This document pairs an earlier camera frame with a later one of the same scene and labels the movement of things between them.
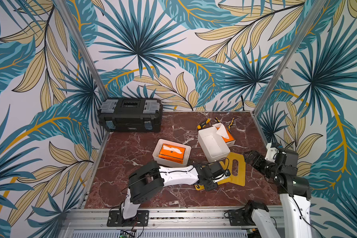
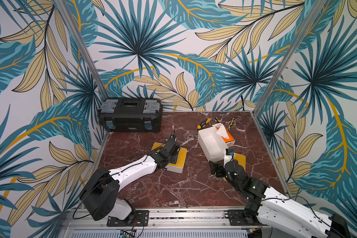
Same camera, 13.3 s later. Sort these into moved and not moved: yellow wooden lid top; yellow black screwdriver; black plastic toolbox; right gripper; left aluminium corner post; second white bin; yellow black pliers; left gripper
Moved: left gripper; yellow wooden lid top; right gripper
Not moved: yellow black pliers; second white bin; black plastic toolbox; left aluminium corner post; yellow black screwdriver
